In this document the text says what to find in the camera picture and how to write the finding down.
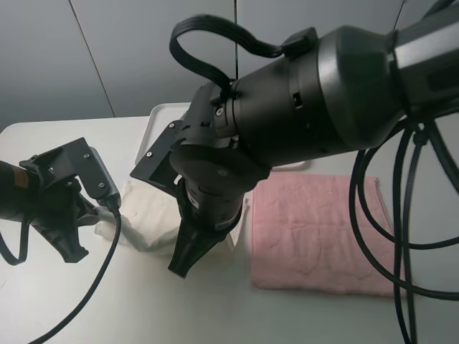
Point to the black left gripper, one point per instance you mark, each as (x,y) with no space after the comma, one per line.
(59,192)

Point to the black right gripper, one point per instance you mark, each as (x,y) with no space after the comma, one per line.
(217,173)

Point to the cream white towel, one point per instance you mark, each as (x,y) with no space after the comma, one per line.
(151,219)

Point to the pink towel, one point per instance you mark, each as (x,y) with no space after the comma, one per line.
(301,238)

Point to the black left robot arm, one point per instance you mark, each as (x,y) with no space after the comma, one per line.
(19,203)

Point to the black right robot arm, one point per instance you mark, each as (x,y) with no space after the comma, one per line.
(319,96)

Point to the white plastic tray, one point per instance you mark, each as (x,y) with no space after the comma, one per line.
(160,117)

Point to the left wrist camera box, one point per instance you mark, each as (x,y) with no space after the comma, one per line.
(97,181)

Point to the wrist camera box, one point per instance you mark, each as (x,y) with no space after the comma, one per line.
(97,181)
(155,168)

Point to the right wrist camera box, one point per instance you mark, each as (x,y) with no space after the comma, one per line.
(155,168)

